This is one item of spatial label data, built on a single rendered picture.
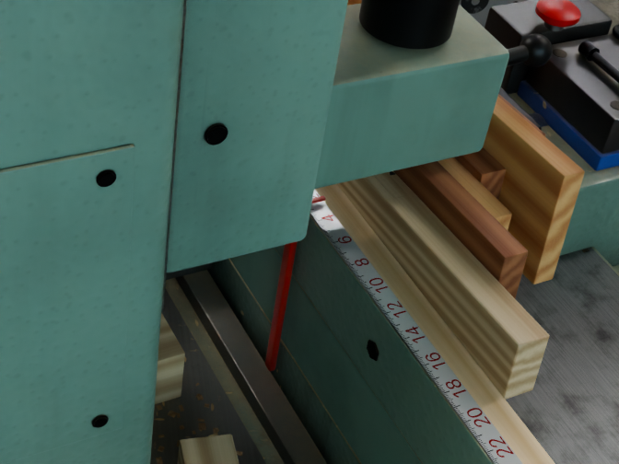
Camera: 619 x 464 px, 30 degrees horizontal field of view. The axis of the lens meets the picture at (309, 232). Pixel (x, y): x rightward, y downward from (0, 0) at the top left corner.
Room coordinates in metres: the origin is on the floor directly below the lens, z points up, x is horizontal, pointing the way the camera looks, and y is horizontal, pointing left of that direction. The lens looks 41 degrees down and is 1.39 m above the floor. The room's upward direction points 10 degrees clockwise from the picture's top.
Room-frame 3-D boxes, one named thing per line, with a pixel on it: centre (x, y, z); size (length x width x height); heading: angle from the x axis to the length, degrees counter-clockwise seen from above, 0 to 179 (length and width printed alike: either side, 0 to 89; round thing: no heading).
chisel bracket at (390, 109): (0.54, -0.01, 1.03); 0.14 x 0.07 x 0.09; 124
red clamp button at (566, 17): (0.70, -0.14, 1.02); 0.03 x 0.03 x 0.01
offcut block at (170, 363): (0.51, 0.09, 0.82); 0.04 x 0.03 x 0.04; 35
